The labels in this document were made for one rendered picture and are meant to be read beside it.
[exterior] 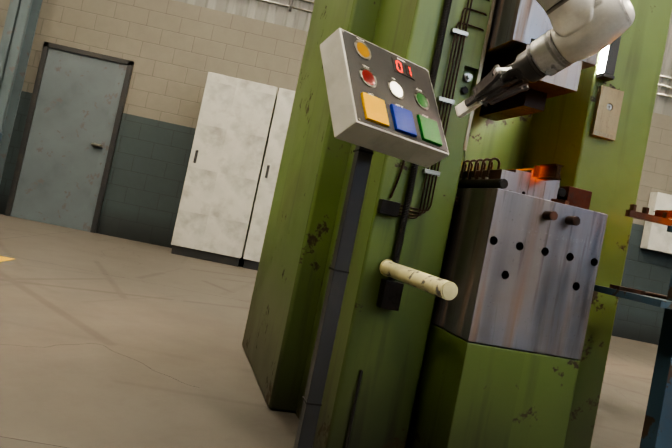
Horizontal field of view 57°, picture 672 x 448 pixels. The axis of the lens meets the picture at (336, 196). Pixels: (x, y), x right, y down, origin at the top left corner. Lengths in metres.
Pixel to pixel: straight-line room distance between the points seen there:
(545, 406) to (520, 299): 0.33
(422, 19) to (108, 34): 6.54
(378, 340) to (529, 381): 0.46
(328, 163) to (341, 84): 0.83
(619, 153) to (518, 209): 0.58
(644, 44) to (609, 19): 1.04
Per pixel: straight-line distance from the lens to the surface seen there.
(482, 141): 2.41
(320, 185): 2.28
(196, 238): 7.10
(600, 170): 2.26
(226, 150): 7.09
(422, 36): 1.99
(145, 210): 7.86
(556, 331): 1.97
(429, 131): 1.61
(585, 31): 1.40
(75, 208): 8.04
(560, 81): 2.03
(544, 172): 1.93
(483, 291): 1.82
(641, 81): 2.40
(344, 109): 1.46
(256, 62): 7.91
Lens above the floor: 0.73
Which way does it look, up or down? 2 degrees up
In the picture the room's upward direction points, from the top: 12 degrees clockwise
